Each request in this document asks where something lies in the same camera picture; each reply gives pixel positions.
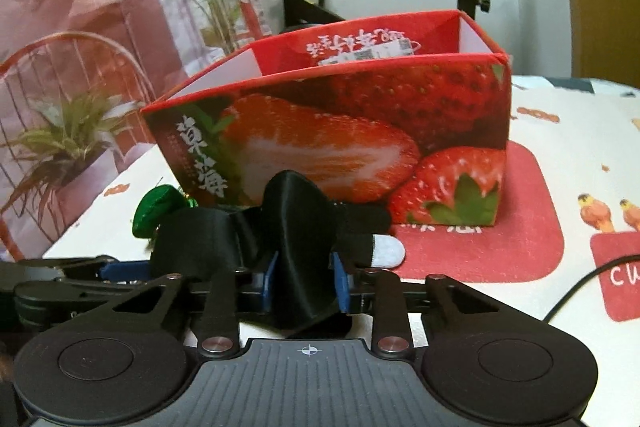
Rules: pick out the black satin eye mask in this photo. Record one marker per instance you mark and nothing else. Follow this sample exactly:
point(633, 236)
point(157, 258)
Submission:
point(295, 227)

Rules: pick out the red strawberry print box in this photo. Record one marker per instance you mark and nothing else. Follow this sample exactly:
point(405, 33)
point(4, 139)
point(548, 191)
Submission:
point(350, 122)

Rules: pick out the printed tablecloth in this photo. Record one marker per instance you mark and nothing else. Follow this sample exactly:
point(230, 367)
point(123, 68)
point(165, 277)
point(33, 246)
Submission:
point(550, 132)

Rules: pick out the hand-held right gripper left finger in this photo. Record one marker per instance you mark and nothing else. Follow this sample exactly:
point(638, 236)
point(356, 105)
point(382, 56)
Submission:
point(271, 282)

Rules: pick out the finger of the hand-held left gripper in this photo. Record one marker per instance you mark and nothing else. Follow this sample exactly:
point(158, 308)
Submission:
point(125, 271)

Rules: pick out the small green potted plant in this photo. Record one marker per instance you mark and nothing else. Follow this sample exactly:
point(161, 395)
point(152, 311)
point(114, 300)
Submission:
point(75, 132)

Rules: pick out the green foil ornament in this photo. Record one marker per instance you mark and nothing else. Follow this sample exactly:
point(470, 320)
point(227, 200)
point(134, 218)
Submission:
point(155, 207)

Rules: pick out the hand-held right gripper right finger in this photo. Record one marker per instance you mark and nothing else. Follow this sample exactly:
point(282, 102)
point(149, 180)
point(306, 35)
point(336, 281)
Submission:
point(339, 282)

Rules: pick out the black glove with white fingertip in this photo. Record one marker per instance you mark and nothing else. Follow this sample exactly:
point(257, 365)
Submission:
point(387, 249)

